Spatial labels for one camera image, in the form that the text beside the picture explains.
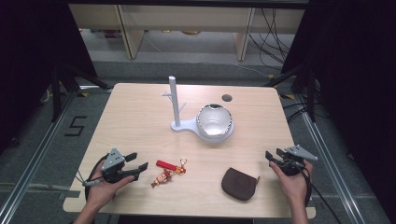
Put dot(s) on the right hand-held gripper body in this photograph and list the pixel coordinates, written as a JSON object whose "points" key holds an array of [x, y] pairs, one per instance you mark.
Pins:
{"points": [[294, 161]]}

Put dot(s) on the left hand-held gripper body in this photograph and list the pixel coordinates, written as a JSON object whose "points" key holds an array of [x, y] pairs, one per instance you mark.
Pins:
{"points": [[113, 160]]}

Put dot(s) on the person's right hand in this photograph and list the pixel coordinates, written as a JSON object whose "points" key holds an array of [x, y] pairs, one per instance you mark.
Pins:
{"points": [[294, 185]]}

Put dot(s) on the person's left hand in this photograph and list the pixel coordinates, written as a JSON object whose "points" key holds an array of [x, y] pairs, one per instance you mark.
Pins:
{"points": [[100, 190]]}

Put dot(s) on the brown zipper pouch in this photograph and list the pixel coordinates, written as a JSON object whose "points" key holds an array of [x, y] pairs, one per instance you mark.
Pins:
{"points": [[239, 184]]}

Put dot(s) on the black metal stand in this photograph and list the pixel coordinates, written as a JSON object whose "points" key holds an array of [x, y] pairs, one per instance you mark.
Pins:
{"points": [[310, 93], [56, 93]]}

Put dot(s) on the silver-rimmed white bowl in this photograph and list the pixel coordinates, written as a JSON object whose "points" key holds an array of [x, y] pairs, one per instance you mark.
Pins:
{"points": [[214, 119]]}

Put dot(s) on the white tree-shaped stand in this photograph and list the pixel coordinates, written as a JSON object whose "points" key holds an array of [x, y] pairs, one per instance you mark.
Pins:
{"points": [[175, 99]]}

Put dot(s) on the dark round table grommet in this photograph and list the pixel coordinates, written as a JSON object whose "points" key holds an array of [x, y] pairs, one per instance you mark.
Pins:
{"points": [[227, 97]]}

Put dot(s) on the black curtain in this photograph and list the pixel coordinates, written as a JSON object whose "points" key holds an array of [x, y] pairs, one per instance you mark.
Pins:
{"points": [[34, 62], [355, 77]]}

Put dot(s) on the light wooden furniture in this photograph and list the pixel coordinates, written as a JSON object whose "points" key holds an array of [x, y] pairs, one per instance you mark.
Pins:
{"points": [[186, 18]]}

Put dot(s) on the aluminium floor rail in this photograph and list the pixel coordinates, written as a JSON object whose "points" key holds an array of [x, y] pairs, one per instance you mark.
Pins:
{"points": [[34, 155], [330, 168]]}

